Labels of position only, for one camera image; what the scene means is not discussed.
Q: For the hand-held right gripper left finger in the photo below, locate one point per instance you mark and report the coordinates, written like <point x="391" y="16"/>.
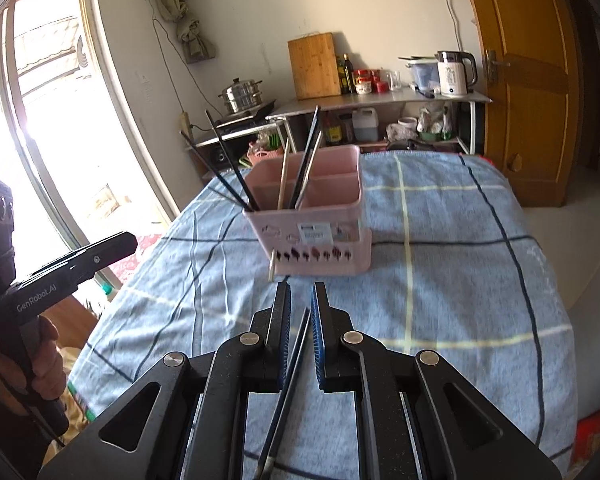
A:
<point x="280" y="340"/>

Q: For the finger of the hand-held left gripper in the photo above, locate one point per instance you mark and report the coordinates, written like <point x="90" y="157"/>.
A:
<point x="105" y="255"/>
<point x="55" y="266"/>

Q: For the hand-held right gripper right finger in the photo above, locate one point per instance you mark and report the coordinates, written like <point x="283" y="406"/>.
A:
<point x="321" y="340"/>

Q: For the metal chopstick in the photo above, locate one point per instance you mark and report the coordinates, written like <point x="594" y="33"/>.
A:
<point x="311" y="170"/>
<point x="215" y="170"/>

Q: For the pink plastic utensil basket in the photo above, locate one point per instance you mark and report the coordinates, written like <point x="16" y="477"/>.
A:
<point x="340" y="195"/>

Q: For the person's left hand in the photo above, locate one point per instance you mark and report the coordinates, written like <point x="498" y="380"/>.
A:
<point x="47" y="355"/>

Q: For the blue plaid blanket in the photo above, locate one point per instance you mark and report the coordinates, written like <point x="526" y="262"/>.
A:
<point x="455" y="285"/>

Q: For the white power strip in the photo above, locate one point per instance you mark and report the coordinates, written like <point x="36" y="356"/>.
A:
<point x="184" y="124"/>

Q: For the low metal side table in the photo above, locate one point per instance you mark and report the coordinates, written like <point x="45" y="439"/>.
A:
<point x="230" y="134"/>

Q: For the small pink storage basket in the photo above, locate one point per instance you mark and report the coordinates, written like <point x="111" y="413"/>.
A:
<point x="265" y="156"/>

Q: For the black induction cooker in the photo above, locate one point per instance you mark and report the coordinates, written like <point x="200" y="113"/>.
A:
<point x="245" y="116"/>

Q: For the steel steamer pot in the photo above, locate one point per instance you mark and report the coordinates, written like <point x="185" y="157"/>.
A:
<point x="241" y="96"/>

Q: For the brown bottle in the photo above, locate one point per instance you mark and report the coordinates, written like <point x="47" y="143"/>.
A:
<point x="333" y="129"/>

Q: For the white plastic canister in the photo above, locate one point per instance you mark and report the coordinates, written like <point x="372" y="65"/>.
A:
<point x="365" y="125"/>

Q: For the white round tub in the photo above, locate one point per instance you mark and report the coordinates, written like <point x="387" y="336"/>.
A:
<point x="408" y="124"/>

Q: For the hanging beige cloth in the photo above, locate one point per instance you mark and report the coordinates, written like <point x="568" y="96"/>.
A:
<point x="192" y="30"/>

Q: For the metal kitchen table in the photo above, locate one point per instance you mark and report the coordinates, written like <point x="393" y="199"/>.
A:
<point x="380" y="101"/>

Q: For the crumpled plastic bags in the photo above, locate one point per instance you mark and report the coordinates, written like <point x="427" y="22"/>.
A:
<point x="435" y="121"/>

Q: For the red lidded white jar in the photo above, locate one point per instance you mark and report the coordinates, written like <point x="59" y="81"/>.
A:
<point x="363" y="83"/>

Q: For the flat red tin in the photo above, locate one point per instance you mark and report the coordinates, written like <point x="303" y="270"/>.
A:
<point x="383" y="86"/>

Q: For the dark sauce bottle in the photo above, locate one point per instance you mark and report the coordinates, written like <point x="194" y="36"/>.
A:
<point x="349" y="75"/>

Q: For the clear glass cup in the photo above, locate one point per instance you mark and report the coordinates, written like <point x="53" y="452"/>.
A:
<point x="394" y="81"/>

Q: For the wooden cutting board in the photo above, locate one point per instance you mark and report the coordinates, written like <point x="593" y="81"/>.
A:
<point x="314" y="66"/>

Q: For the clear blue water pitcher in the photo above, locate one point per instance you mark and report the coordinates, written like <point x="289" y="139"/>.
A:
<point x="424" y="76"/>

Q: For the red box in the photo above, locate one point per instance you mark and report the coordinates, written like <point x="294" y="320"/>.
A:
<point x="597" y="435"/>

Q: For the white electric kettle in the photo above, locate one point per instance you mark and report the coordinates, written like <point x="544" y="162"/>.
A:
<point x="452" y="77"/>

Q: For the wooden door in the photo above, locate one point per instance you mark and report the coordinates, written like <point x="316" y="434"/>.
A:
<point x="525" y="75"/>

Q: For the white window frame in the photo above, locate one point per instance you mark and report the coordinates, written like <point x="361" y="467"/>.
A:
<point x="117" y="85"/>

